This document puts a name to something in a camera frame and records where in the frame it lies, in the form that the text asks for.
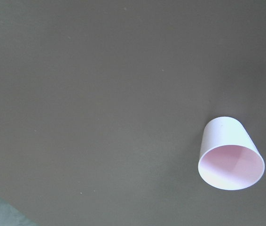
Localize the pink plastic cup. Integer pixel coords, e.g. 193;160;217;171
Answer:
198;116;265;191

